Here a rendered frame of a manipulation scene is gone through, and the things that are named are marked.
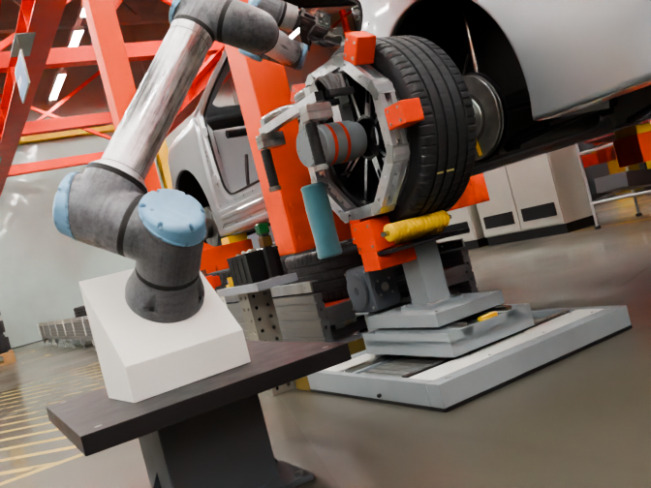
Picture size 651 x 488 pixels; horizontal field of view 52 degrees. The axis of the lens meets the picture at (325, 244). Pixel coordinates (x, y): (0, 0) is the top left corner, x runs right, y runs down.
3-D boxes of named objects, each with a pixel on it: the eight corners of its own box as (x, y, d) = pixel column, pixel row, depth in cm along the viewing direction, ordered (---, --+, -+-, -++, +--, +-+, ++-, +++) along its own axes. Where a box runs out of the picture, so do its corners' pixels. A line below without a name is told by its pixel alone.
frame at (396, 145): (424, 201, 209) (381, 32, 209) (407, 205, 206) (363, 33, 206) (337, 227, 257) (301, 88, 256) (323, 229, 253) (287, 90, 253)
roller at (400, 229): (457, 224, 231) (453, 207, 231) (388, 242, 216) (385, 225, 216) (447, 226, 236) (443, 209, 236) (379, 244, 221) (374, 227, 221)
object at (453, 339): (536, 327, 225) (528, 299, 225) (454, 360, 207) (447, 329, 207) (441, 329, 268) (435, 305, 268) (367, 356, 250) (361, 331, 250)
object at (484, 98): (510, 156, 244) (497, 67, 240) (494, 159, 241) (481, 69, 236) (450, 163, 272) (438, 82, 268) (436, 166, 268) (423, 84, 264)
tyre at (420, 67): (419, 251, 259) (511, 137, 207) (369, 265, 247) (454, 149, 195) (343, 123, 284) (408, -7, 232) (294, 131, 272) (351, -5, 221)
